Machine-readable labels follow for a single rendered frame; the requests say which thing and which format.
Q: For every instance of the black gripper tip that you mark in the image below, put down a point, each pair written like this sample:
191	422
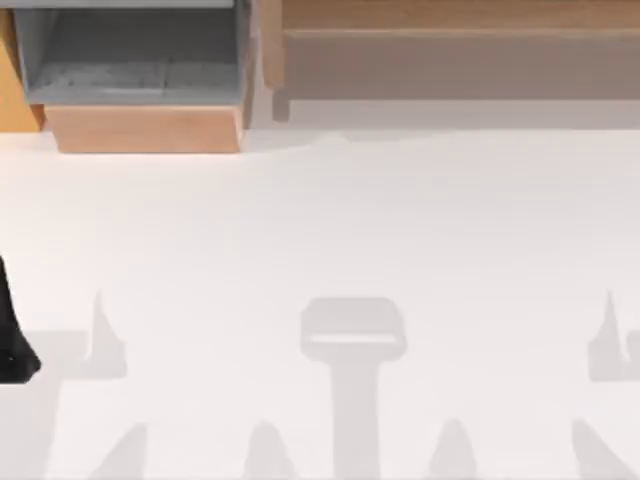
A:
12	350

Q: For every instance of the wooden cupboard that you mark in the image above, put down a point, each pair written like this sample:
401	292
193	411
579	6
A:
15	80

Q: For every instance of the open wooden shelf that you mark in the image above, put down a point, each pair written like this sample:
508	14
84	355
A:
450	50

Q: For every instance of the pale wooden drawer front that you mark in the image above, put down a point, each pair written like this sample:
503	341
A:
145	129

